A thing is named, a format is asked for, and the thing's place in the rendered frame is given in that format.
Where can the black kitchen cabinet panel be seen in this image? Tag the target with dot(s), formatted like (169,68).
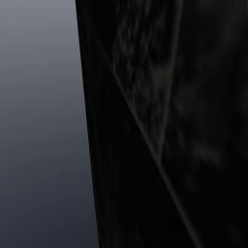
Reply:
(180,129)

